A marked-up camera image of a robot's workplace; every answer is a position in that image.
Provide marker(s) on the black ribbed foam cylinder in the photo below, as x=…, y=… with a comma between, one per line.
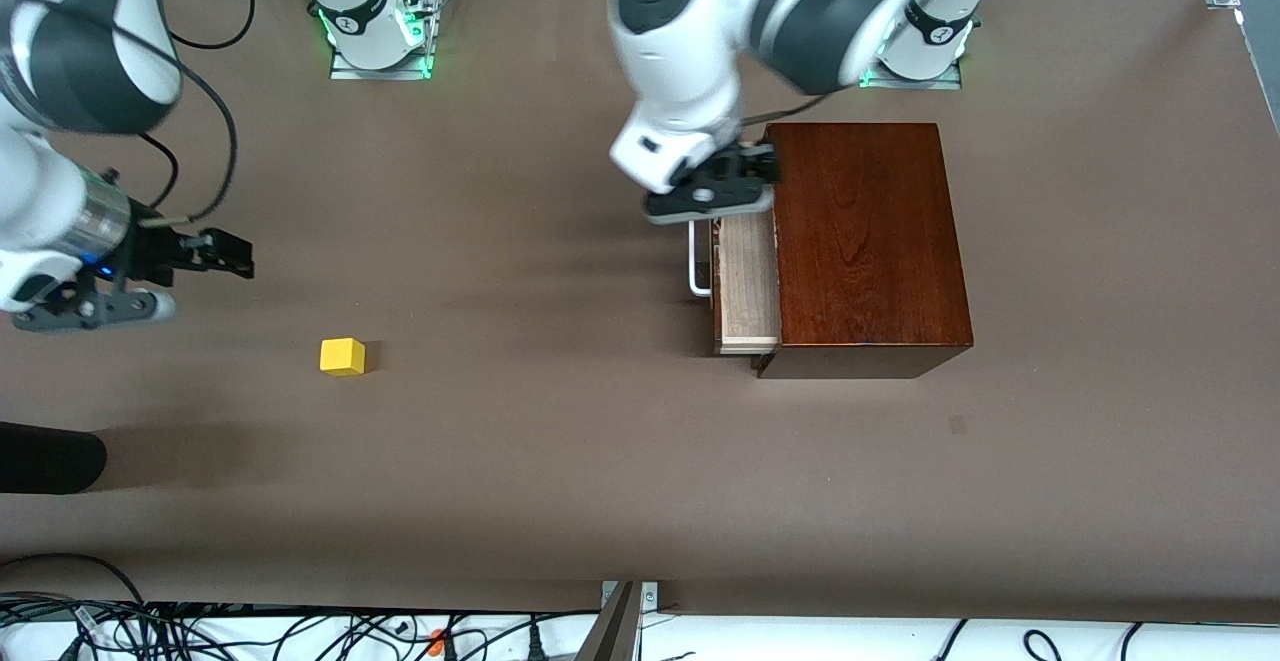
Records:
x=50, y=458

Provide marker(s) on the aluminium table bracket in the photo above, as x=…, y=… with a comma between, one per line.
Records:
x=615, y=631

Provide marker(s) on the yellow wooden cube block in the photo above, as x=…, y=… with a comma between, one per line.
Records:
x=342, y=356

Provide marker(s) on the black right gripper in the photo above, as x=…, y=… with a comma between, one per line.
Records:
x=157, y=250

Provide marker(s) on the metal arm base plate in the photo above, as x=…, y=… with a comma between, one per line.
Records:
x=945, y=83
x=345, y=69

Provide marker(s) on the dark brown wooden cabinet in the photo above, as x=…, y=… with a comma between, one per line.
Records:
x=870, y=241

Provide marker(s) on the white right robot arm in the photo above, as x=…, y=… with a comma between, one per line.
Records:
x=40, y=191

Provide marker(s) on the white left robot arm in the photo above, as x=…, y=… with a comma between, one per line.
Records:
x=680, y=71

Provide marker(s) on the light wood drawer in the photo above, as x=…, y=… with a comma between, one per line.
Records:
x=748, y=281

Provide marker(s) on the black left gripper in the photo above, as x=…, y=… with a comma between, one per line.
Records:
x=748, y=162

